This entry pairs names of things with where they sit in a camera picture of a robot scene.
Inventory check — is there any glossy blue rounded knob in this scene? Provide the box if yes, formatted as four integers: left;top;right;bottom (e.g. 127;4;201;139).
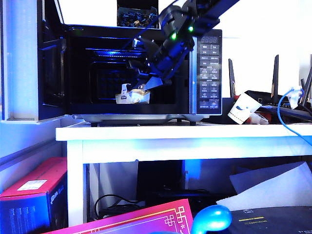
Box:
190;204;232;234

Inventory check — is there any small white orange object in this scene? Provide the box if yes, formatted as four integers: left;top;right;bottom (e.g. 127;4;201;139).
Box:
246;113;272;124

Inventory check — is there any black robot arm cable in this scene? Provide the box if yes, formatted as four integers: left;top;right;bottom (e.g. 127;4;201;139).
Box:
121;17;163;49

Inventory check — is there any white table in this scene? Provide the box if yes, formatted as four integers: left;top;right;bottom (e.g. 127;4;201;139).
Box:
55;122;312;227

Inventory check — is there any white paper cup blue print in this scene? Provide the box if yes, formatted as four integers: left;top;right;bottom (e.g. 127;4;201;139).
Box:
228;92;262;125

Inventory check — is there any dark box of blue-wrapped candies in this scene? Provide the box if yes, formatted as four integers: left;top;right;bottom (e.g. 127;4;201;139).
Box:
117;0;160;28

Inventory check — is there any grey bar-shaped wrist camera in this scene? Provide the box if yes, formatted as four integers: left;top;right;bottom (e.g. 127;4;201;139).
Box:
131;36;158;53

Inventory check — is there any pink box with gold pattern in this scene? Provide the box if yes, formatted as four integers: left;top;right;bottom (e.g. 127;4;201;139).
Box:
45;198;195;234

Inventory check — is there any clear plastic box of pastries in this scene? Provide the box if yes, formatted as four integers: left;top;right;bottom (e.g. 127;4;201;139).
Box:
115;82;151;105

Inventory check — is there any black rectangular box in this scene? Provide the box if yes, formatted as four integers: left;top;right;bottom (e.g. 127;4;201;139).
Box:
136;159;184;193

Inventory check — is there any black router with antennas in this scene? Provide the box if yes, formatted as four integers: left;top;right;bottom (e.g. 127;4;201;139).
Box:
209;55;312;125

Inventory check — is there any blue ethernet cable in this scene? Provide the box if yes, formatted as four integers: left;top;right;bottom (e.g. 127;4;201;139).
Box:
276;87;312;147

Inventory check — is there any grey framed office partition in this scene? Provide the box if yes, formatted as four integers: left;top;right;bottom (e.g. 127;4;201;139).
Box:
0;120;67;193

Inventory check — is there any black power cable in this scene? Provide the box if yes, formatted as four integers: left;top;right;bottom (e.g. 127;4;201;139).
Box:
94;194;147;220

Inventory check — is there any black box with yellow label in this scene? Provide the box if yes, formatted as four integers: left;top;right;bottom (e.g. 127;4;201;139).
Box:
226;206;312;234

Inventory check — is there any white cable tag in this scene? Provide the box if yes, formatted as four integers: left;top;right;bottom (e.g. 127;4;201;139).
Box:
287;86;304;109

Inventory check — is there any white paper sheet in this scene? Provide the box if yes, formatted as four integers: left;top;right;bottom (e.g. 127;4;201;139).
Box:
215;160;312;212

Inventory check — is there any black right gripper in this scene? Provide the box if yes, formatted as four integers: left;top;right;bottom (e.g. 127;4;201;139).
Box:
128;39;195;92

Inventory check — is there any black glass microwave door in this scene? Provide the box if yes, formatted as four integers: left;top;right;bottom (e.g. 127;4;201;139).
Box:
1;0;67;122

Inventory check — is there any red blue cardboard box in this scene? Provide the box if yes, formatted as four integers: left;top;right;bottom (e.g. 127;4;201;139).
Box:
0;157;69;234

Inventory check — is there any black silver microwave oven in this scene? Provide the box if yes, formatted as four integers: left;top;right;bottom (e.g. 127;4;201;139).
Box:
63;24;223;127

